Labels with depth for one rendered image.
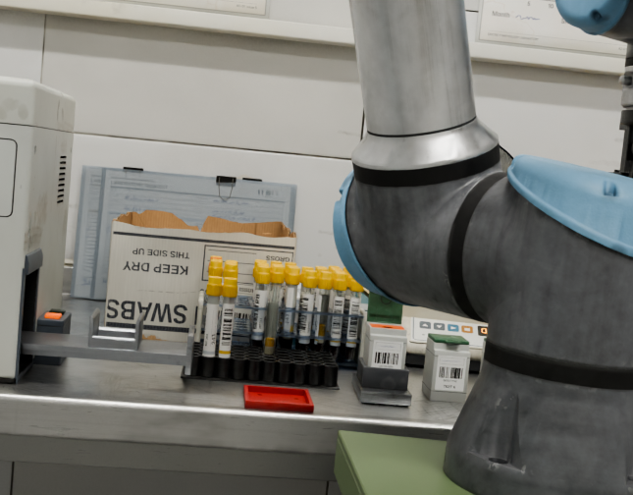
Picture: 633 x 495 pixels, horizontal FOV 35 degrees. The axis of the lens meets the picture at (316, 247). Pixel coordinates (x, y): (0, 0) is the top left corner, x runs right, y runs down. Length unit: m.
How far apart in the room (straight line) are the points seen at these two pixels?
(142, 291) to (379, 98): 0.63
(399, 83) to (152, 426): 0.43
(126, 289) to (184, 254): 0.09
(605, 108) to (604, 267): 1.09
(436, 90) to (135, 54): 0.96
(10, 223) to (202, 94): 0.68
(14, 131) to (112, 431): 0.30
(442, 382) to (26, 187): 0.48
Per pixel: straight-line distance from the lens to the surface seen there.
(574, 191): 0.67
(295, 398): 1.04
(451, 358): 1.10
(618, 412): 0.70
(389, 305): 1.11
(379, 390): 1.06
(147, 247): 1.29
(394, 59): 0.74
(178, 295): 1.30
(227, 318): 1.09
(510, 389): 0.69
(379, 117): 0.76
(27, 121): 1.01
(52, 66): 1.66
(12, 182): 1.01
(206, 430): 0.99
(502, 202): 0.71
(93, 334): 1.04
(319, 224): 1.64
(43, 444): 1.04
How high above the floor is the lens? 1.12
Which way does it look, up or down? 5 degrees down
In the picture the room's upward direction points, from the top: 5 degrees clockwise
